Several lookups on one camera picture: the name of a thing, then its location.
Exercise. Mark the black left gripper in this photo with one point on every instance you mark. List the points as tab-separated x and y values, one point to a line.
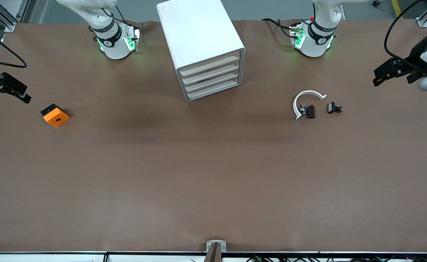
414	53

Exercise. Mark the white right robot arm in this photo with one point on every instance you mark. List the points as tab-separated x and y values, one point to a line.
113	43

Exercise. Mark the orange block with black side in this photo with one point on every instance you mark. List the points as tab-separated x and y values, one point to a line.
56	117

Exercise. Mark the black caster wheel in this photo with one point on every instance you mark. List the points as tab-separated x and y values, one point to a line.
375	3

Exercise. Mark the small black clip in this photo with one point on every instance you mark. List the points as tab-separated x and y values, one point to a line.
332	107

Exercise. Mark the small brown component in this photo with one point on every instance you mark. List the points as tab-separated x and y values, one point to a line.
311	111

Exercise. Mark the grey connector box green light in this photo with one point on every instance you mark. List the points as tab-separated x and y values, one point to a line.
296	36
133	38

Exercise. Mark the white table edge rail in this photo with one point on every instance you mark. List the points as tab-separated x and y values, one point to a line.
53	256

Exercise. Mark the grey metal bracket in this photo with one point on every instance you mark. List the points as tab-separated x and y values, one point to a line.
216	242

